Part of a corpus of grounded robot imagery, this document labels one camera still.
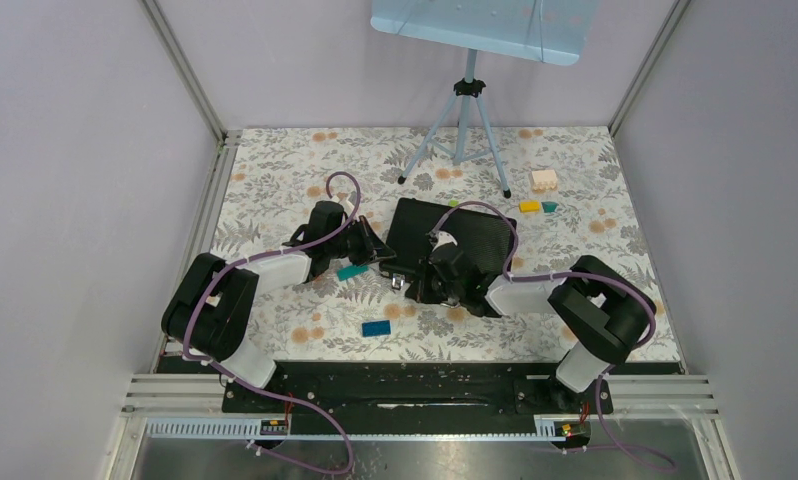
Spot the green small block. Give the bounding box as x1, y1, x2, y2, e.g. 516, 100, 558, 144
541, 202, 559, 214

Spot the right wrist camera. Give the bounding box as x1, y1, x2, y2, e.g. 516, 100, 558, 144
430, 231, 458, 257

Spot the yellow block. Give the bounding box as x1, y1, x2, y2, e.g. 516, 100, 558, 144
519, 201, 542, 214

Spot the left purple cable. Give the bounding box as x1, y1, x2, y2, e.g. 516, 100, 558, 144
181, 171, 363, 477

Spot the blue lego brick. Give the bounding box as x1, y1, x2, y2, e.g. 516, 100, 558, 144
361, 320, 392, 338

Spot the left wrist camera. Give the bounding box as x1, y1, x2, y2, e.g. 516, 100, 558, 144
336, 198, 357, 217

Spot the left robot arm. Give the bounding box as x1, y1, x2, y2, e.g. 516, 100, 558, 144
161, 200, 396, 411

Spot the purple cable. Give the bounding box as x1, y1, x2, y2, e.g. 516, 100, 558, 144
181, 171, 363, 477
428, 200, 679, 473

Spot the light blue perforated board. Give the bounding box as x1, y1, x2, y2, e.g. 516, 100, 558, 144
370, 0, 600, 66

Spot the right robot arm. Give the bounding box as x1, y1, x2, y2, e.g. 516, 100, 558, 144
406, 243, 656, 412

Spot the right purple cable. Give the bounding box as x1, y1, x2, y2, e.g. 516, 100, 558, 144
428, 200, 679, 473

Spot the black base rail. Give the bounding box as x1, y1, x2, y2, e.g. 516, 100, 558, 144
169, 361, 681, 438

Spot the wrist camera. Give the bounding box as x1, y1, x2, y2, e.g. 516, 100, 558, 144
430, 231, 458, 257
336, 198, 357, 217

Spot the black poker case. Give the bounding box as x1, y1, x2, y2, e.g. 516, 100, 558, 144
378, 197, 517, 282

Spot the blue tripod stand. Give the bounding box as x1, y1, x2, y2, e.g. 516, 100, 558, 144
396, 49, 512, 199

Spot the beige lego brick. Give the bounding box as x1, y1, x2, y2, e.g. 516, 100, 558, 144
530, 169, 559, 192

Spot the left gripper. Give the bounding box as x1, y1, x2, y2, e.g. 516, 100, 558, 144
327, 215, 396, 267

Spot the teal rectangular block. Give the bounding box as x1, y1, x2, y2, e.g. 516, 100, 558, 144
336, 265, 369, 282

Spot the floral table cloth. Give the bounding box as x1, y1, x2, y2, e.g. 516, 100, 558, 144
211, 127, 663, 362

